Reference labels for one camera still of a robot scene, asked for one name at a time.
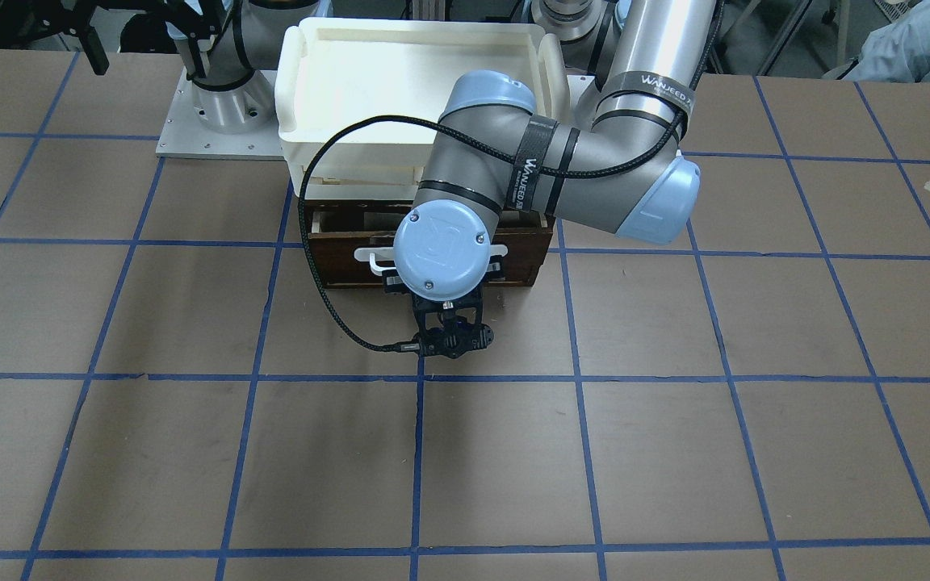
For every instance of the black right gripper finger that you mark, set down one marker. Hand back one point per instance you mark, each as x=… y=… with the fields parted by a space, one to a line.
x=92 y=46
x=195 y=55

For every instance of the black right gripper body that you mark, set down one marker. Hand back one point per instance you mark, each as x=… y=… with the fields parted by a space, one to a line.
x=87 y=32

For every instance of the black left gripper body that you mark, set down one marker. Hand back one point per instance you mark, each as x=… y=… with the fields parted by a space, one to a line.
x=391 y=282

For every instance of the wooden drawer with white handle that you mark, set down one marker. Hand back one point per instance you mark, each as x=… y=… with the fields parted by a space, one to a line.
x=350 y=239

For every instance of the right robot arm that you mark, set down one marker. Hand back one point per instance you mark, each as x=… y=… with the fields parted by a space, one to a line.
x=226 y=46

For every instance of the person in light blue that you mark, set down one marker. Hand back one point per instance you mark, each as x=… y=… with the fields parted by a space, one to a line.
x=899 y=52

